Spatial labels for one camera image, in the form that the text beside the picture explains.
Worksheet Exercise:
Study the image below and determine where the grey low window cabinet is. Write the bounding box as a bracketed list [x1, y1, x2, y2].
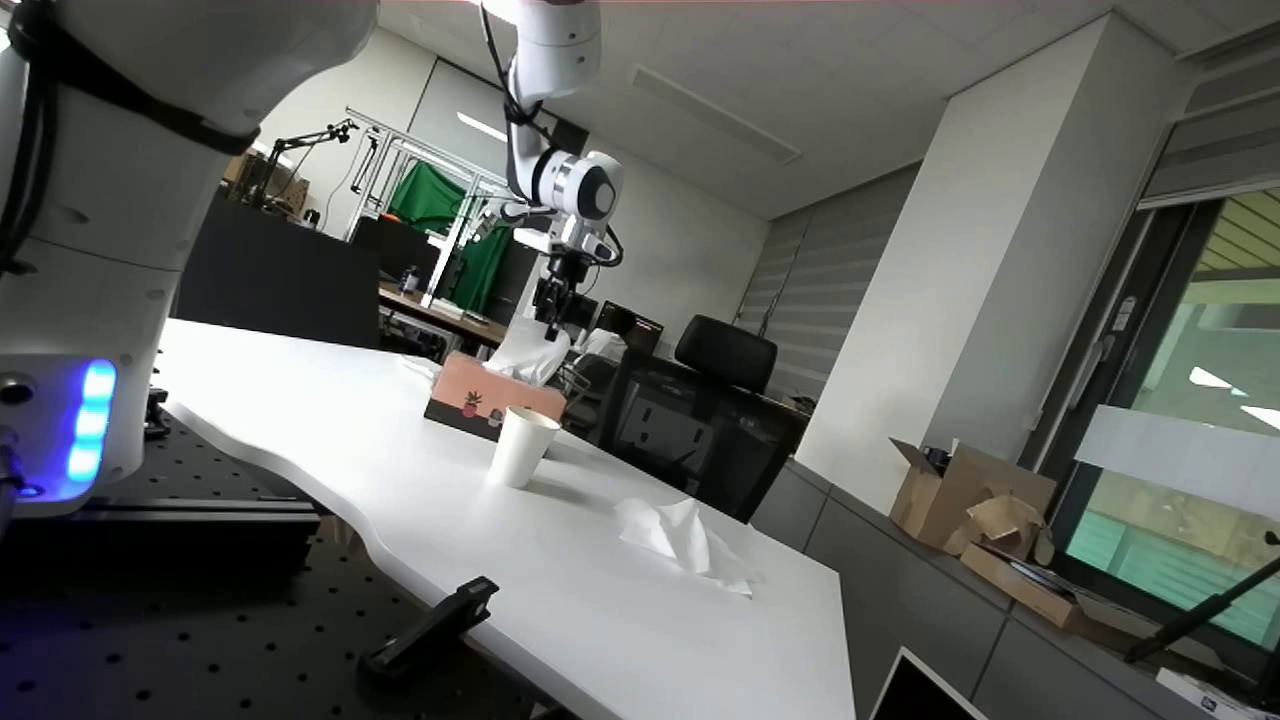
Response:
[752, 456, 1204, 720]

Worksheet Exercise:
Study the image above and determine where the grey roller blind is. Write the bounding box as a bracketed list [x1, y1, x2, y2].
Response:
[738, 166, 924, 405]

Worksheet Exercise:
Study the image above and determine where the white framed dark board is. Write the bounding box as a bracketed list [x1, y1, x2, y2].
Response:
[867, 644, 998, 720]

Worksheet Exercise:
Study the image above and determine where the open brown cardboard box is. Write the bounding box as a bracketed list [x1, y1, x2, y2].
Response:
[887, 438, 1063, 556]

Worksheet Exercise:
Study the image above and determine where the flat brown cardboard piece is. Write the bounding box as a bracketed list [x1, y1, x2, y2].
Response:
[957, 542, 1094, 631]

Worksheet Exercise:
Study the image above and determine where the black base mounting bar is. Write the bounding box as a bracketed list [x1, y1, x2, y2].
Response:
[0, 495, 325, 586]

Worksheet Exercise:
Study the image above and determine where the green cloth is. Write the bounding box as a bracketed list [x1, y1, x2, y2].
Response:
[386, 157, 516, 316]

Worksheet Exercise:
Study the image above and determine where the small crumpled cardboard box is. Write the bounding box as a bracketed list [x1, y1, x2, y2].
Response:
[965, 493, 1052, 564]

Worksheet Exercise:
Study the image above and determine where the black camera tripod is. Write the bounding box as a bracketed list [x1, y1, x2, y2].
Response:
[1125, 553, 1280, 668]

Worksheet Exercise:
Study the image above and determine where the orange tissue box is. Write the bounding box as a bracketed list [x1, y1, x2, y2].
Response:
[420, 347, 571, 445]

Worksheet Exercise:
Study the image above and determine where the white paper cup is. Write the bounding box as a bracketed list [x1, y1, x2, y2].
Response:
[483, 410, 563, 493]

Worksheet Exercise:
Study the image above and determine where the black office chair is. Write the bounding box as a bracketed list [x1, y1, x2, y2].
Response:
[596, 313, 811, 528]

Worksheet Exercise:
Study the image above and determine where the black partition panel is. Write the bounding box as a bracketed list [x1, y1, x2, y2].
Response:
[174, 185, 386, 351]

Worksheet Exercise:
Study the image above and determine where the black optical breadboard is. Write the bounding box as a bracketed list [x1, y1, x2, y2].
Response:
[0, 411, 575, 720]

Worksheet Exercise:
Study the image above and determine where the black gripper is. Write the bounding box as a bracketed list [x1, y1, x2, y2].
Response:
[531, 254, 603, 355]

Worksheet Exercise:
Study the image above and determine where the white tissue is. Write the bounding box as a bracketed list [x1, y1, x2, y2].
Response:
[483, 316, 575, 394]
[612, 493, 759, 600]

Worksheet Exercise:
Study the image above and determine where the black cable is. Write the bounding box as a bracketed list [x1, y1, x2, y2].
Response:
[0, 0, 255, 275]

